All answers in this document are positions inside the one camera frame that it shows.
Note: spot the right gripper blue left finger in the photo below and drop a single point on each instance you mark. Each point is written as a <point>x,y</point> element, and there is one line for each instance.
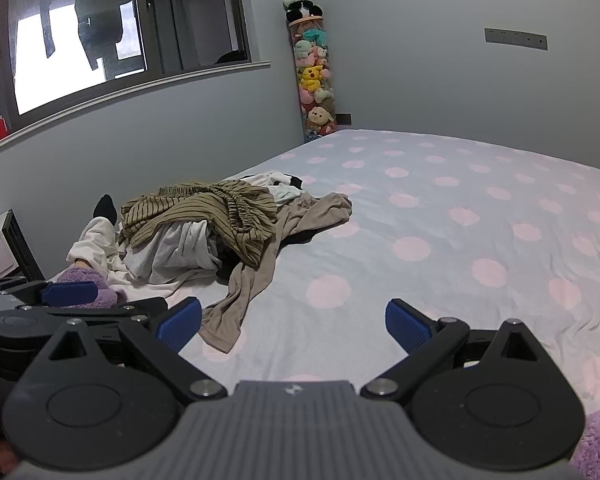
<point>177,326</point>

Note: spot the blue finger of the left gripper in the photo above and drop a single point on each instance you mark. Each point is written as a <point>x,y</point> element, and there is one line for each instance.
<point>70,294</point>
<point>151,307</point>

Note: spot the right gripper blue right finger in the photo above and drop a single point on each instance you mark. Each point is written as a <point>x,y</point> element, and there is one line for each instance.
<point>409,327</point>

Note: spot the olive striped garment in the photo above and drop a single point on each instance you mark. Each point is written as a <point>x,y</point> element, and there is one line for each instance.
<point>242,215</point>

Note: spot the purple fluffy blanket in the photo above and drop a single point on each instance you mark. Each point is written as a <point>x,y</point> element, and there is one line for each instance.
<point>101,295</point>

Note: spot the cream white trousers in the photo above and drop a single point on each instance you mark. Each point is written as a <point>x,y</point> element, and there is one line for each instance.
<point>98,248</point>

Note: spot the white grey garment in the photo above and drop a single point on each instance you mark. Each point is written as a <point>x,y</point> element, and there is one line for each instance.
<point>176,250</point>

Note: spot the white box with black panel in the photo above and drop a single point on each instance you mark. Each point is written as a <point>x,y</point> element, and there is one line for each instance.
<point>16,258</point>

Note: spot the polka dot bed sheet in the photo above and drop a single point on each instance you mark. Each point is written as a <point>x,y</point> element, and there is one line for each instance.
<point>454,228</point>

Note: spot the taupe brown shirt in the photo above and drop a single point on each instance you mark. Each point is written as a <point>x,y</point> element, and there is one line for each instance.
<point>297,223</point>

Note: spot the white black small garment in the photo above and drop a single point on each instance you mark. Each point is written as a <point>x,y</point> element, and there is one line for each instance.
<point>283,187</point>

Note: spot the clear tube of plush toys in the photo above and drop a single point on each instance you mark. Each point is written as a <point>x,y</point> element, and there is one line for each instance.
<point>314,77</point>

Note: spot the panda plush toy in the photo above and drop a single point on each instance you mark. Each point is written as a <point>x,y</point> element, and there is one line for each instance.
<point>297,9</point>

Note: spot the wall socket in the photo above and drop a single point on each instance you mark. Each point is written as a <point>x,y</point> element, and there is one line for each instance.
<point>343,119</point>

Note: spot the window with dark frame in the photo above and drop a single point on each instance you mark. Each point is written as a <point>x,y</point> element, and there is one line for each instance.
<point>60,58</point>

